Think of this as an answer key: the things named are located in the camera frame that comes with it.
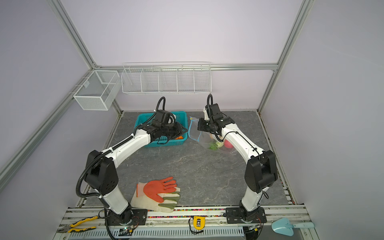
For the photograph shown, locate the clear zip top bag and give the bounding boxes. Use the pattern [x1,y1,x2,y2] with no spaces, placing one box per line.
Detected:
[188,117,237,155]

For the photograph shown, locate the teal plastic scoop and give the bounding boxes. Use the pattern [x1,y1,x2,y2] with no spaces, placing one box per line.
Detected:
[271,218,315,237]

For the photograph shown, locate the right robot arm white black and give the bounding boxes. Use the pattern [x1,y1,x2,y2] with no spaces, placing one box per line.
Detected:
[198,94,278,225]

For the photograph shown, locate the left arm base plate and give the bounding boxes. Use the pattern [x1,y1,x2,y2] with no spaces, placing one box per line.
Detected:
[107,209,148,226]

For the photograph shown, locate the yellow black pliers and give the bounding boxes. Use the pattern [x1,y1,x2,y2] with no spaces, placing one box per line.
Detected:
[57,216,99,233]

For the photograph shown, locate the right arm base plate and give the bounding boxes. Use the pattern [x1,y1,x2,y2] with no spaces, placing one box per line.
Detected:
[224,207,267,224]

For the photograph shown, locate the green striped work glove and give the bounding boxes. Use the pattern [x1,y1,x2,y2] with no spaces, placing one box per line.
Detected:
[131,186,181,213]

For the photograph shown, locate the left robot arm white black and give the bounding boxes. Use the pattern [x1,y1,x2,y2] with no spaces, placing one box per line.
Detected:
[76,97,187,225]

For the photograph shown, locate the yellow tape measure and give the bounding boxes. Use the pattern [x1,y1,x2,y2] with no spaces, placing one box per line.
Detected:
[188,216,206,235]

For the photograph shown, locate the white mesh box basket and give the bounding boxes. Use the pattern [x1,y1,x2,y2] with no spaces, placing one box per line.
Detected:
[74,70,122,111]

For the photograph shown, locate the white wire shelf basket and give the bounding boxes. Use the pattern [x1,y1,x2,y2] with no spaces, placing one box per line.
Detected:
[121,62,212,95]

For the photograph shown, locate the teal plastic basket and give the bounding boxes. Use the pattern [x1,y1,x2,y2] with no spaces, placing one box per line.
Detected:
[135,111,188,148]

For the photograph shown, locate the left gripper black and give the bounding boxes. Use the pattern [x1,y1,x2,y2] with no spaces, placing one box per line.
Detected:
[161,121,188,140]

